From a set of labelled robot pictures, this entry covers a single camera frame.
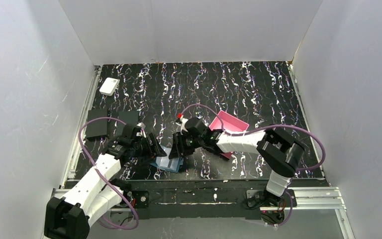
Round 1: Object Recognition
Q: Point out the black box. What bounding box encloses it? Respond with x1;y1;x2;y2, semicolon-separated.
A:
85;108;109;141
114;111;139;136

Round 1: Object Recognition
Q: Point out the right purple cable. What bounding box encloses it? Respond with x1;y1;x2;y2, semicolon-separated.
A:
180;103;327;226

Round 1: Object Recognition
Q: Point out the black box far left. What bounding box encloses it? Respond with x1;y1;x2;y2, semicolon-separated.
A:
85;108;109;141

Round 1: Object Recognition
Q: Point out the aluminium frame rail left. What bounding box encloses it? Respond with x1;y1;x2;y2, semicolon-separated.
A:
58;65;102;189

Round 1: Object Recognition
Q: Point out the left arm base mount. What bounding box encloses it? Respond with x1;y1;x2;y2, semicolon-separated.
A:
109;191;149;226

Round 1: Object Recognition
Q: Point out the blue card holder wallet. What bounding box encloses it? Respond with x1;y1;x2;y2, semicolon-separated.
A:
150;146;184;173

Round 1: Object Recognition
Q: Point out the white small device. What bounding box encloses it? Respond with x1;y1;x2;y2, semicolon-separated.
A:
99;77;120;96

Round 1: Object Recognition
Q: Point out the aluminium frame rail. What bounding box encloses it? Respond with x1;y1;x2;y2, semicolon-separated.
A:
58;65;102;189
50;187;357;239

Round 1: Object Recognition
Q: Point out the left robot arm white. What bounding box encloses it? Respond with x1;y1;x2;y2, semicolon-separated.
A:
44;123;167;239

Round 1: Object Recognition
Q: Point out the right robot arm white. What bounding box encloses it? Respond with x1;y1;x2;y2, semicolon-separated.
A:
169;117;305;197

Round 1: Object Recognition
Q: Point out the black box near left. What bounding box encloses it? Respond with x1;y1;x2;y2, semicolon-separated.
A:
114;111;139;136

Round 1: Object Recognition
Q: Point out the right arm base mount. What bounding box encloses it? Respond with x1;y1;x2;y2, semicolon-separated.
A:
242;189;297;228

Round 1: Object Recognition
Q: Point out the aluminium frame rail front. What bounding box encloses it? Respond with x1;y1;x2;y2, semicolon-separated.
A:
50;187;357;239

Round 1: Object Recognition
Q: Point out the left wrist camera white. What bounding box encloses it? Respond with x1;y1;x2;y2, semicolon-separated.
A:
137;122;147;138

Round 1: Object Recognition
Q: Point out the pink plastic box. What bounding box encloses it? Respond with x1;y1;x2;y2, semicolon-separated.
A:
208;110;250;161

